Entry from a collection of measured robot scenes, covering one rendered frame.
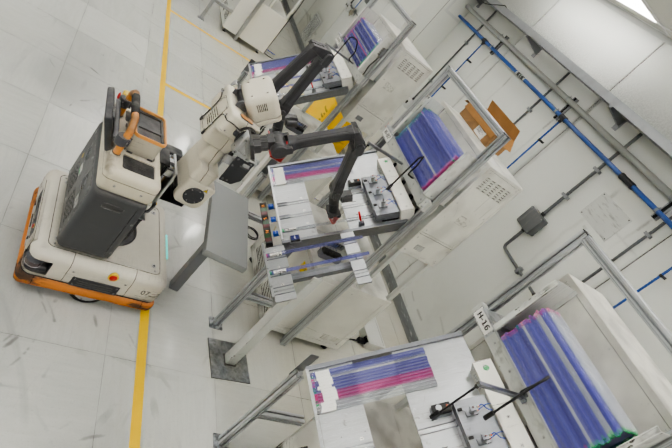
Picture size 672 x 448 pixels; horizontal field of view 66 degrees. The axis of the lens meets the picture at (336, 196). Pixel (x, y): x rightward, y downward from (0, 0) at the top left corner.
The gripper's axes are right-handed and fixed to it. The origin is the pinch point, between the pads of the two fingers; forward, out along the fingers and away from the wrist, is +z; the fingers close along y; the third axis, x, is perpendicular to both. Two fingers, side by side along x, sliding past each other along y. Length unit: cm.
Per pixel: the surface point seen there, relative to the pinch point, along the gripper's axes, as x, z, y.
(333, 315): -1, 73, -10
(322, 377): 25, 1, -92
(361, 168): -28, -1, 44
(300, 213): 16.5, 1.8, 12.0
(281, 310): 35, 21, -39
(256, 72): 24, 2, 187
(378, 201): -27.3, -7.2, 4.6
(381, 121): -71, 26, 134
